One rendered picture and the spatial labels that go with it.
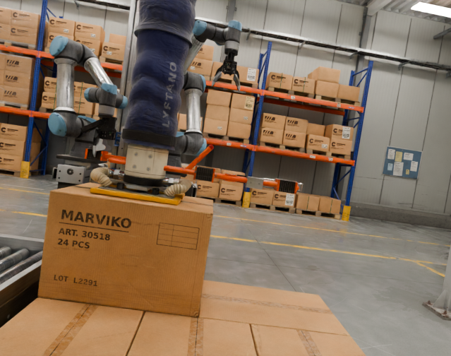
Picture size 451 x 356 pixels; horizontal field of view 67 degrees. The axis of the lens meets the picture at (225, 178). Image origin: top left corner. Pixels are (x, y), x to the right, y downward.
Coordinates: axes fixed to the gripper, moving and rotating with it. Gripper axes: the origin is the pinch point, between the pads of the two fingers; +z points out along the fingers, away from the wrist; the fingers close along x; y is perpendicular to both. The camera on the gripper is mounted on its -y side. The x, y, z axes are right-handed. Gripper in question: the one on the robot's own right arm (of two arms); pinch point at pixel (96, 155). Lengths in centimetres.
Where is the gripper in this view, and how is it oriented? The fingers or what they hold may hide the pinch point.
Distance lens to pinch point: 181.5
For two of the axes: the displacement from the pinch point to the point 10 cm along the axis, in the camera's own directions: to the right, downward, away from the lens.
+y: 9.9, 1.5, 0.4
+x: -0.3, -0.6, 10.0
